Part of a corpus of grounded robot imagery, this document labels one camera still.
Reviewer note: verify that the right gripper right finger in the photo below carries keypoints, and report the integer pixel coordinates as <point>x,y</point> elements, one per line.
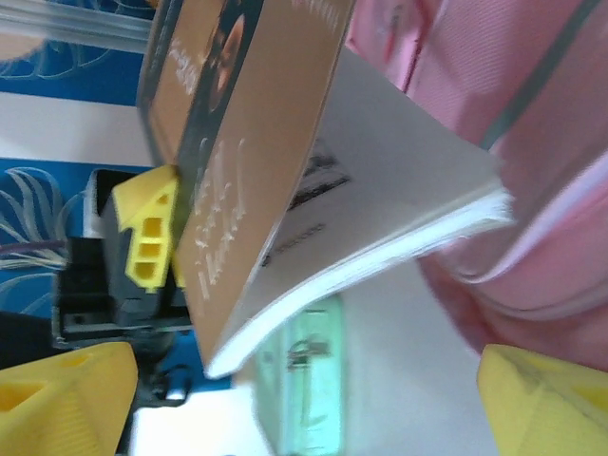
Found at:
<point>556,408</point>

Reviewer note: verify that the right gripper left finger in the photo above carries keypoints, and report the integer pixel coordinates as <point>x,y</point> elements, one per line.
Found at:
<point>62,408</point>

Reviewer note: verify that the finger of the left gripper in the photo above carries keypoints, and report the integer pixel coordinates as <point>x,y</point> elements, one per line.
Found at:
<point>149,214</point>
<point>181,268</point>

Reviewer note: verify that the brown and gold book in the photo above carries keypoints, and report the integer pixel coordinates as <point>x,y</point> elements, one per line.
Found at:
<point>266,142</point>

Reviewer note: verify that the pink backpack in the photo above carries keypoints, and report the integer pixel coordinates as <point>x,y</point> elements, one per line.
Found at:
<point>522,95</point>

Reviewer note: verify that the mint green pencil case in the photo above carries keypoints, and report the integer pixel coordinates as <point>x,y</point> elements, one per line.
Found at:
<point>309,380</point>

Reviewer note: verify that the aluminium left frame post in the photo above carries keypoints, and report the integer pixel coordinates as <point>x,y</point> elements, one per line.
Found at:
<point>71,31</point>

